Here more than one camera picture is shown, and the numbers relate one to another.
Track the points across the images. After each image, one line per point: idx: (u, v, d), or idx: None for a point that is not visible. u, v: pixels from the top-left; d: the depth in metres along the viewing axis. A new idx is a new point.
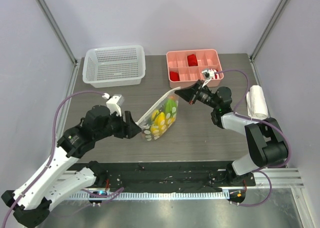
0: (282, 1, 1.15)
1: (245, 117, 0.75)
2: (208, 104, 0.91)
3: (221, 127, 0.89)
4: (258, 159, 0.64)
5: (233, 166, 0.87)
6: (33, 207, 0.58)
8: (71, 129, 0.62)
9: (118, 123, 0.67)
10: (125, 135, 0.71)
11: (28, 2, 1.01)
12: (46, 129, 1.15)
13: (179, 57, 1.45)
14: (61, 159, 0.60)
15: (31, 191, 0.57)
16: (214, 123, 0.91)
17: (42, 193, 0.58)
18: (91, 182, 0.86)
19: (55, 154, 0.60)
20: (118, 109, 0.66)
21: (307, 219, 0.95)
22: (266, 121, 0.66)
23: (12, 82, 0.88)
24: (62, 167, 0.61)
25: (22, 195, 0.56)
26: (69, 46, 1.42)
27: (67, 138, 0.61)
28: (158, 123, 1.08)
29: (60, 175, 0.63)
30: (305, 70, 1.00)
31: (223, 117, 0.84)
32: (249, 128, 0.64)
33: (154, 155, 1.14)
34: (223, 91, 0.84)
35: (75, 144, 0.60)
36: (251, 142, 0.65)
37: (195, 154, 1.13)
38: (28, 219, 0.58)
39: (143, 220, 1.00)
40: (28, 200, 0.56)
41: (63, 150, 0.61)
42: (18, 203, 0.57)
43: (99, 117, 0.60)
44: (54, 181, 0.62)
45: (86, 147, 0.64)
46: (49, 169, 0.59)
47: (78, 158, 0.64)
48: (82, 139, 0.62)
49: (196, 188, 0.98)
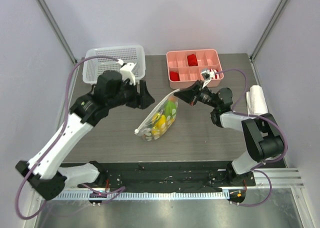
0: (282, 0, 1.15)
1: (243, 115, 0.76)
2: (209, 104, 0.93)
3: (221, 126, 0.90)
4: (254, 153, 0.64)
5: (233, 165, 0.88)
6: (48, 176, 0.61)
8: (84, 96, 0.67)
9: (130, 90, 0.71)
10: (137, 105, 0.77)
11: (28, 1, 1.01)
12: (46, 129, 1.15)
13: (179, 57, 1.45)
14: (74, 126, 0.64)
15: (46, 160, 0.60)
16: (213, 122, 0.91)
17: (56, 161, 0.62)
18: (93, 178, 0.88)
19: (69, 122, 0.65)
20: (133, 77, 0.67)
21: (307, 219, 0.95)
22: (263, 117, 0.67)
23: (12, 82, 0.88)
24: (75, 135, 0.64)
25: (37, 164, 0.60)
26: (70, 45, 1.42)
27: (81, 105, 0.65)
28: (158, 126, 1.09)
29: (73, 143, 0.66)
30: (305, 70, 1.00)
31: (221, 116, 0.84)
32: (246, 122, 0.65)
33: (155, 155, 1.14)
34: (224, 93, 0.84)
35: (89, 111, 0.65)
36: (248, 137, 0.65)
37: (195, 154, 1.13)
38: (43, 190, 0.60)
39: (142, 220, 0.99)
40: (44, 168, 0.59)
41: (78, 116, 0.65)
42: (34, 172, 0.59)
43: (111, 81, 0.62)
44: (67, 151, 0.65)
45: (101, 114, 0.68)
46: (64, 135, 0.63)
47: (92, 125, 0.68)
48: (95, 105, 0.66)
49: (196, 188, 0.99)
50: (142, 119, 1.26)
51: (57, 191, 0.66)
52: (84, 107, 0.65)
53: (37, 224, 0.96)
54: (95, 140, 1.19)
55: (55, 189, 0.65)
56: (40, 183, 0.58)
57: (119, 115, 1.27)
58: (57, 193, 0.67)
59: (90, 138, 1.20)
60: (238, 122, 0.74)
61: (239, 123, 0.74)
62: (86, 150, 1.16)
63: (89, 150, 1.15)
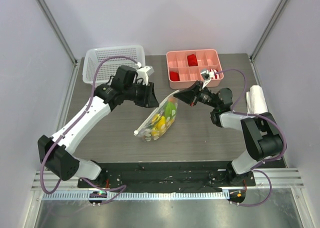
0: (282, 1, 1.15)
1: (243, 114, 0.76)
2: (209, 104, 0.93)
3: (220, 126, 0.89)
4: (253, 152, 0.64)
5: (233, 166, 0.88)
6: (70, 150, 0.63)
8: (103, 85, 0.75)
9: (143, 90, 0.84)
10: (144, 104, 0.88)
11: (29, 1, 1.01)
12: (46, 128, 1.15)
13: (179, 57, 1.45)
14: (98, 106, 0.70)
15: (71, 134, 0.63)
16: (213, 122, 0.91)
17: (78, 136, 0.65)
18: (94, 176, 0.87)
19: (93, 102, 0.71)
20: (146, 78, 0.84)
21: (307, 219, 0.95)
22: (262, 116, 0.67)
23: (12, 81, 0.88)
24: (98, 114, 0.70)
25: (62, 136, 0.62)
26: (70, 45, 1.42)
27: (103, 89, 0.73)
28: (158, 126, 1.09)
29: (92, 125, 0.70)
30: (305, 70, 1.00)
31: (221, 116, 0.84)
32: (245, 121, 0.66)
33: (155, 155, 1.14)
34: (224, 93, 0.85)
35: (110, 94, 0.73)
36: (248, 136, 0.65)
37: (194, 154, 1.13)
38: (66, 164, 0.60)
39: (142, 220, 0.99)
40: (69, 140, 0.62)
41: (99, 98, 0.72)
42: (58, 144, 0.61)
43: (130, 72, 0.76)
44: (87, 130, 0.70)
45: (118, 100, 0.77)
46: (88, 114, 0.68)
47: (110, 110, 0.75)
48: (114, 91, 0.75)
49: (196, 188, 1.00)
50: (142, 118, 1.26)
51: (73, 171, 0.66)
52: (106, 91, 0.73)
53: (37, 224, 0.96)
54: (95, 140, 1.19)
55: (72, 168, 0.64)
56: (66, 154, 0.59)
57: (119, 116, 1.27)
58: (71, 174, 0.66)
59: (90, 138, 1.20)
60: (237, 121, 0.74)
61: (238, 122, 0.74)
62: (86, 150, 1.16)
63: (89, 151, 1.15)
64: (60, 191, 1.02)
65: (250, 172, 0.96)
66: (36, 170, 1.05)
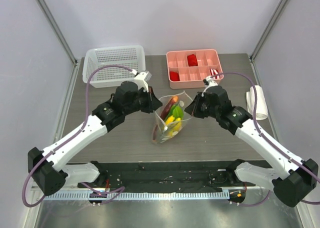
0: (282, 1, 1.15)
1: (281, 151, 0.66)
2: (210, 114, 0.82)
3: (233, 131, 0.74)
4: (288, 201, 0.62)
5: (235, 173, 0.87)
6: (58, 167, 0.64)
8: (104, 103, 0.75)
9: (145, 98, 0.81)
10: (150, 111, 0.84)
11: (28, 2, 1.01)
12: (46, 128, 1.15)
13: (179, 57, 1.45)
14: (94, 125, 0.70)
15: (61, 151, 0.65)
16: (227, 128, 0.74)
17: (69, 155, 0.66)
18: (93, 178, 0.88)
19: (90, 121, 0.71)
20: (145, 85, 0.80)
21: (307, 219, 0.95)
22: (309, 171, 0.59)
23: (12, 82, 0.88)
24: (93, 134, 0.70)
25: (52, 152, 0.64)
26: (69, 45, 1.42)
27: (103, 110, 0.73)
28: (175, 127, 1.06)
29: (87, 143, 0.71)
30: (305, 70, 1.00)
31: (240, 129, 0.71)
32: (291, 181, 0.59)
33: (155, 155, 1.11)
34: (210, 88, 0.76)
35: (110, 115, 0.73)
36: (287, 190, 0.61)
37: (192, 155, 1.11)
38: (49, 180, 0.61)
39: (142, 220, 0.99)
40: (58, 158, 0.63)
41: (97, 118, 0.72)
42: (47, 159, 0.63)
43: (128, 92, 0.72)
44: (81, 148, 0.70)
45: (118, 121, 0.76)
46: (83, 132, 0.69)
47: (107, 131, 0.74)
48: (114, 112, 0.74)
49: (196, 188, 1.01)
50: (142, 118, 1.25)
51: (58, 187, 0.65)
52: (106, 111, 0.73)
53: (38, 224, 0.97)
54: (95, 140, 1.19)
55: (57, 185, 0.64)
56: (52, 170, 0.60)
57: None
58: (57, 189, 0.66)
59: None
60: (273, 160, 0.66)
61: (273, 161, 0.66)
62: (86, 150, 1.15)
63: (89, 150, 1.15)
64: (60, 191, 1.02)
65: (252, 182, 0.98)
66: None
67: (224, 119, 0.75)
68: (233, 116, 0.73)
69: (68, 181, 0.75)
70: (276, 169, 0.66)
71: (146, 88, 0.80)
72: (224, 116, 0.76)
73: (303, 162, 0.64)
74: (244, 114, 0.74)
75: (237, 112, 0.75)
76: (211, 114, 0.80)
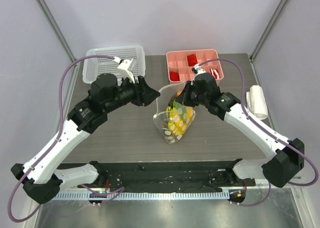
0: (282, 1, 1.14)
1: (267, 132, 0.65)
2: (199, 102, 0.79)
3: (222, 116, 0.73)
4: (276, 180, 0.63)
5: (235, 171, 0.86)
6: (43, 181, 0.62)
8: (80, 103, 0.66)
9: (131, 90, 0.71)
10: (141, 103, 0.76)
11: (29, 2, 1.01)
12: (47, 128, 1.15)
13: (179, 57, 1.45)
14: (70, 132, 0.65)
15: (41, 166, 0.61)
16: (216, 114, 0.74)
17: (52, 167, 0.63)
18: (91, 180, 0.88)
19: (65, 129, 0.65)
20: (130, 75, 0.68)
21: (307, 219, 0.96)
22: (295, 149, 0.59)
23: (12, 81, 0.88)
24: (72, 141, 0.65)
25: (32, 169, 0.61)
26: (69, 46, 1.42)
27: (79, 112, 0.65)
28: (171, 120, 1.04)
29: (69, 150, 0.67)
30: (305, 70, 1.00)
31: (227, 113, 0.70)
32: (278, 160, 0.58)
33: (155, 155, 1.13)
34: (199, 75, 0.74)
35: (87, 117, 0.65)
36: (275, 170, 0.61)
37: (192, 155, 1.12)
38: (39, 193, 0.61)
39: (142, 220, 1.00)
40: (38, 174, 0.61)
41: (74, 123, 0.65)
42: (28, 176, 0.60)
43: (105, 88, 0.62)
44: (64, 156, 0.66)
45: (101, 118, 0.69)
46: (60, 142, 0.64)
47: (90, 132, 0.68)
48: (93, 112, 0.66)
49: (196, 188, 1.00)
50: (142, 118, 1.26)
51: (52, 194, 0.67)
52: (82, 113, 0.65)
53: (37, 224, 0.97)
54: (95, 140, 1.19)
55: (48, 194, 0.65)
56: (34, 187, 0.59)
57: (119, 115, 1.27)
58: (51, 196, 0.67)
59: (90, 138, 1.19)
60: (260, 141, 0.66)
61: (260, 141, 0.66)
62: (86, 150, 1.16)
63: (89, 150, 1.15)
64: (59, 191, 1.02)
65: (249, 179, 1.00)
66: None
67: (213, 105, 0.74)
68: (221, 102, 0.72)
69: (65, 185, 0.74)
70: (265, 150, 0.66)
71: (131, 79, 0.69)
72: (212, 102, 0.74)
73: (290, 141, 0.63)
74: (233, 99, 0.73)
75: (225, 97, 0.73)
76: (201, 101, 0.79)
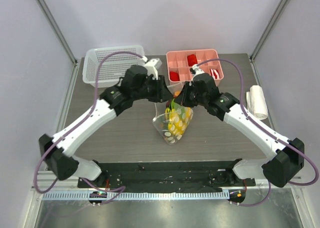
0: (282, 1, 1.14)
1: (268, 132, 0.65)
2: (199, 102, 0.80)
3: (222, 117, 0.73)
4: (277, 181, 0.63)
5: (234, 172, 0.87)
6: (69, 153, 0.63)
8: (112, 87, 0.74)
9: (154, 86, 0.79)
10: (159, 99, 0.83)
11: (29, 2, 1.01)
12: (46, 128, 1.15)
13: (179, 57, 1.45)
14: (102, 110, 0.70)
15: (71, 137, 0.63)
16: (216, 114, 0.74)
17: (79, 140, 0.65)
18: (94, 175, 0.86)
19: (97, 106, 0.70)
20: (155, 72, 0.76)
21: (307, 219, 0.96)
22: (295, 149, 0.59)
23: (12, 81, 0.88)
24: (102, 118, 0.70)
25: (62, 138, 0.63)
26: (69, 46, 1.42)
27: (110, 94, 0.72)
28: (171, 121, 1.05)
29: (94, 129, 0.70)
30: (305, 70, 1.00)
31: (227, 114, 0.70)
32: (279, 160, 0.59)
33: (155, 154, 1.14)
34: (197, 75, 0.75)
35: (117, 99, 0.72)
36: (276, 170, 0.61)
37: (192, 155, 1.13)
38: (64, 164, 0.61)
39: (142, 220, 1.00)
40: (68, 143, 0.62)
41: (106, 102, 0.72)
42: (58, 145, 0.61)
43: (138, 75, 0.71)
44: (90, 133, 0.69)
45: (127, 103, 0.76)
46: (91, 117, 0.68)
47: (116, 114, 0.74)
48: (122, 96, 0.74)
49: (196, 188, 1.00)
50: (142, 118, 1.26)
51: (70, 174, 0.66)
52: (113, 95, 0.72)
53: (38, 224, 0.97)
54: (95, 140, 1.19)
55: (69, 170, 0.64)
56: (63, 156, 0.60)
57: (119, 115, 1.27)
58: (68, 176, 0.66)
59: (90, 138, 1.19)
60: (260, 141, 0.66)
61: (261, 141, 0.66)
62: (86, 150, 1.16)
63: (89, 151, 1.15)
64: (59, 191, 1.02)
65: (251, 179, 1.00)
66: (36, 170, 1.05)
67: (212, 106, 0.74)
68: (220, 102, 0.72)
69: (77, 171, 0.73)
70: (265, 151, 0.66)
71: (155, 75, 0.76)
72: (211, 102, 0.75)
73: (290, 141, 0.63)
74: (232, 100, 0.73)
75: (224, 98, 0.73)
76: (200, 101, 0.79)
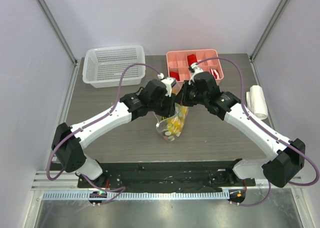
0: (282, 1, 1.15)
1: (269, 132, 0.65)
2: (199, 101, 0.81)
3: (222, 117, 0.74)
4: (277, 181, 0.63)
5: (234, 172, 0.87)
6: (83, 145, 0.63)
8: (132, 93, 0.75)
9: (165, 101, 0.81)
10: (166, 114, 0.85)
11: (28, 1, 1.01)
12: (47, 128, 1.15)
13: (179, 57, 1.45)
14: (122, 111, 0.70)
15: (88, 130, 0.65)
16: (216, 114, 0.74)
17: (94, 134, 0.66)
18: (93, 176, 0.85)
19: (117, 107, 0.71)
20: (170, 90, 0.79)
21: (307, 219, 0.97)
22: (296, 150, 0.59)
23: (12, 81, 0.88)
24: (119, 120, 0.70)
25: (80, 129, 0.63)
26: (69, 46, 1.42)
27: (130, 99, 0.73)
28: (170, 124, 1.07)
29: (110, 128, 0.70)
30: (305, 70, 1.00)
31: (228, 113, 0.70)
32: (280, 161, 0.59)
33: (155, 154, 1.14)
34: (198, 74, 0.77)
35: (136, 105, 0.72)
36: (276, 171, 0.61)
37: (192, 155, 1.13)
38: (75, 156, 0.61)
39: (142, 220, 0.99)
40: (85, 135, 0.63)
41: (126, 106, 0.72)
42: (74, 135, 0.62)
43: (158, 88, 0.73)
44: (105, 131, 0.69)
45: (142, 112, 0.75)
46: (110, 116, 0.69)
47: (131, 119, 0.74)
48: (140, 103, 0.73)
49: (196, 188, 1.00)
50: (142, 118, 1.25)
51: (77, 167, 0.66)
52: (133, 101, 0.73)
53: (37, 224, 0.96)
54: (95, 140, 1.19)
55: (77, 163, 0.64)
56: (78, 146, 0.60)
57: None
58: (75, 169, 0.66)
59: None
60: (261, 142, 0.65)
61: (261, 141, 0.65)
62: (86, 150, 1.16)
63: (89, 151, 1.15)
64: (59, 191, 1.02)
65: (252, 178, 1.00)
66: (36, 170, 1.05)
67: (213, 105, 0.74)
68: (221, 101, 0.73)
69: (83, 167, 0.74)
70: (266, 151, 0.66)
71: (169, 92, 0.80)
72: (212, 102, 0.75)
73: (291, 141, 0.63)
74: (233, 99, 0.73)
75: (225, 97, 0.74)
76: (201, 101, 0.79)
